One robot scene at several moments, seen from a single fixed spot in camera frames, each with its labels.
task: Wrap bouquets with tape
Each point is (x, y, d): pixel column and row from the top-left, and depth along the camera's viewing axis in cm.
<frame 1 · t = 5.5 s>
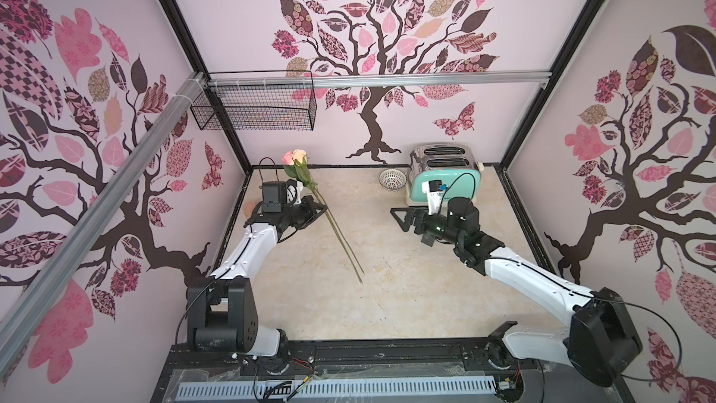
left hand: (326, 212, 85), fingers closed
right hand: (401, 207, 77), fingers open
mint green toaster: (455, 165, 100), point 18 cm above the table
patterned white bowl: (392, 179, 116), point 2 cm above the table
peach artificial rose: (300, 157, 88), point 28 cm above the table
pink artificial rose: (290, 169, 90), point 24 cm above the table

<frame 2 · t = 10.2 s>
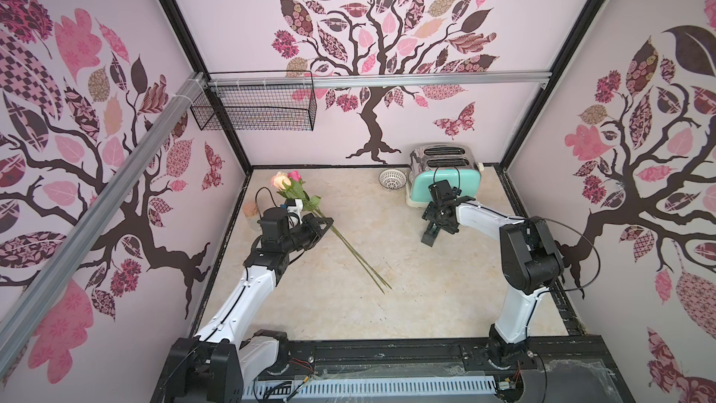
left hand: (335, 225, 79), fingers closed
right hand: (435, 215, 99), fingers open
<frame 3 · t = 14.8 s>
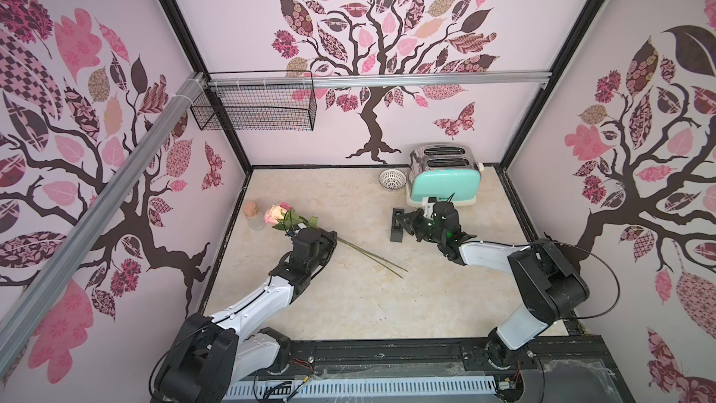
left hand: (340, 236, 85), fingers closed
right hand: (393, 214, 88), fingers closed
peach artificial rose: (279, 218, 83), point 20 cm above the table
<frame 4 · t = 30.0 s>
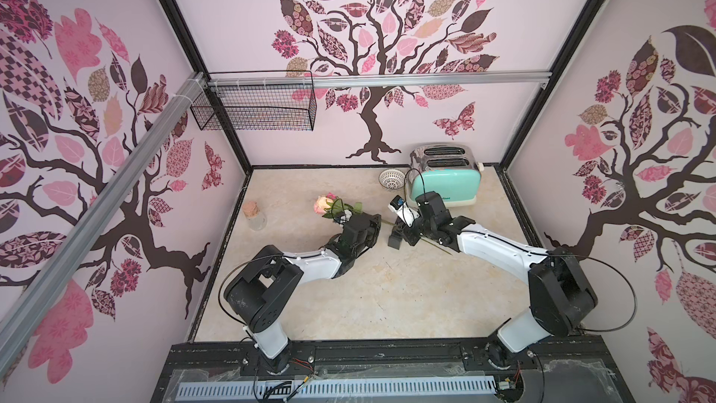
left hand: (385, 218, 88), fingers closed
right hand: (398, 221, 88), fingers open
peach artificial rose: (322, 205, 89), point 17 cm above the table
pink artificial rose: (333, 196, 96), point 13 cm above the table
the other named things where they were.

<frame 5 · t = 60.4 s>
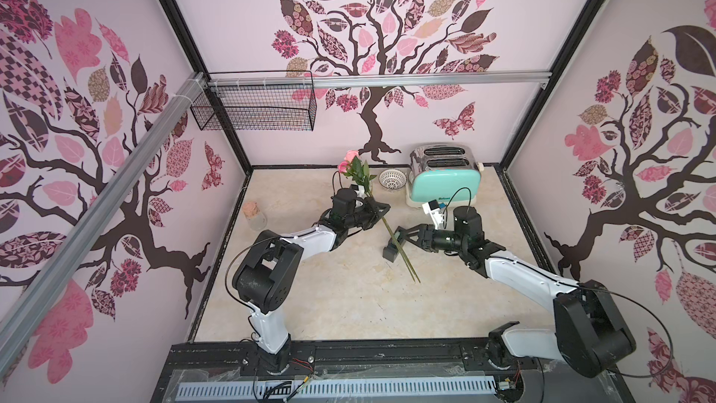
left hand: (392, 209, 88), fingers closed
right hand: (404, 235, 80), fingers open
pink artificial rose: (345, 168, 94), point 21 cm above the table
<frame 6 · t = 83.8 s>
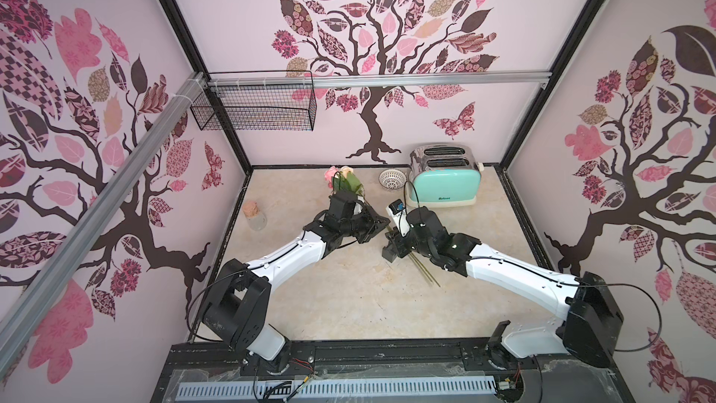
left hand: (391, 225, 80), fingers closed
right hand: (389, 229, 80), fingers open
